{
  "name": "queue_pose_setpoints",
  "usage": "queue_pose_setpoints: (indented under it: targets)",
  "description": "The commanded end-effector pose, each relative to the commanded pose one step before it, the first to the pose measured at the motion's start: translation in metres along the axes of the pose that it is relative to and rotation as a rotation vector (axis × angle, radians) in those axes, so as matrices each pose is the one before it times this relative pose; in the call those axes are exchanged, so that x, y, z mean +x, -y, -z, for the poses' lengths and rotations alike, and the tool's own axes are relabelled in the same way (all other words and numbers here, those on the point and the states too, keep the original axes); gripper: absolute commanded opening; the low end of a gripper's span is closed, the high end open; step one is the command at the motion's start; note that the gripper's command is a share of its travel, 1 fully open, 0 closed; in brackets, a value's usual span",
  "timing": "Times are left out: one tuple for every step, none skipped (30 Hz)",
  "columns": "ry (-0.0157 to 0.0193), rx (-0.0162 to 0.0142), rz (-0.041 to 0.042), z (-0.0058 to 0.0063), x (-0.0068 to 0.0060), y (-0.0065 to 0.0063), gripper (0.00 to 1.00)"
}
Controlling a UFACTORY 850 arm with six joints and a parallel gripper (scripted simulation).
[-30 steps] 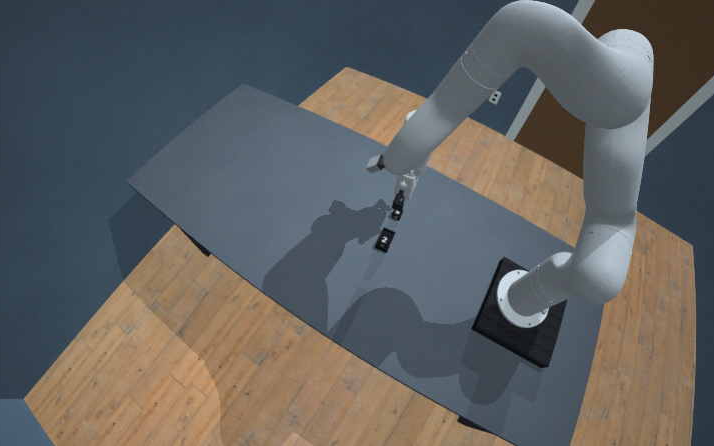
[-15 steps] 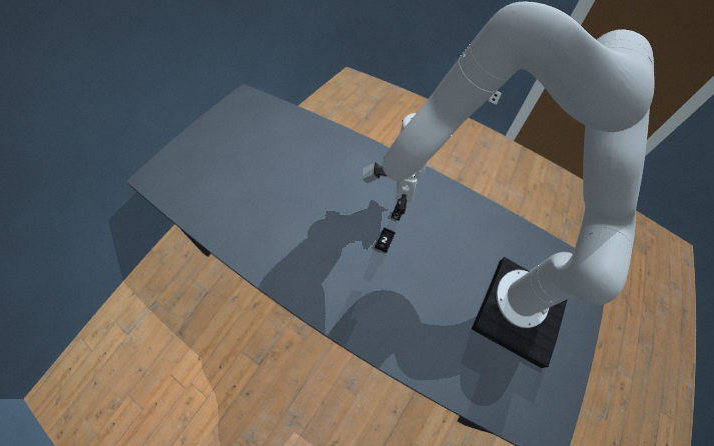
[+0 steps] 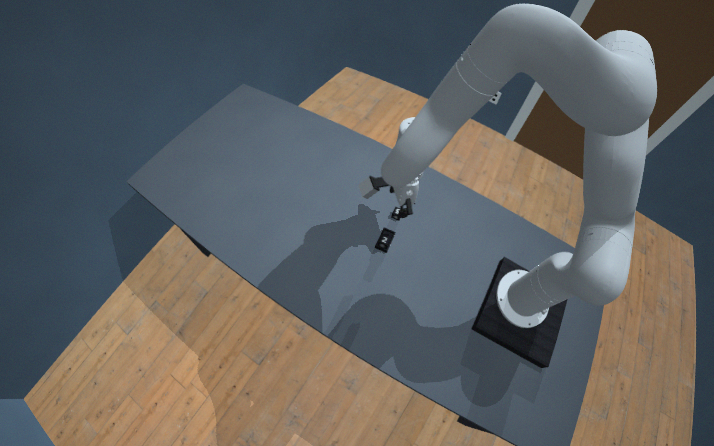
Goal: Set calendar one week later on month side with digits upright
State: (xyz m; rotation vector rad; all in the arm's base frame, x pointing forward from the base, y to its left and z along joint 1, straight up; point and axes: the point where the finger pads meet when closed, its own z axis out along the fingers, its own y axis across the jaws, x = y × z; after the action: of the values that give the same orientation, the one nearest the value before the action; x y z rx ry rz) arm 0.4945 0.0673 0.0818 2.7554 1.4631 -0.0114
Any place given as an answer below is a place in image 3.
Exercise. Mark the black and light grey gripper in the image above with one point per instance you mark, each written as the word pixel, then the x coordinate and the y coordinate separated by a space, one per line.
pixel 406 194

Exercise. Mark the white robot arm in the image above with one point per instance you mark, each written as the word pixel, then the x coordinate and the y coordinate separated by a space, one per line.
pixel 609 94

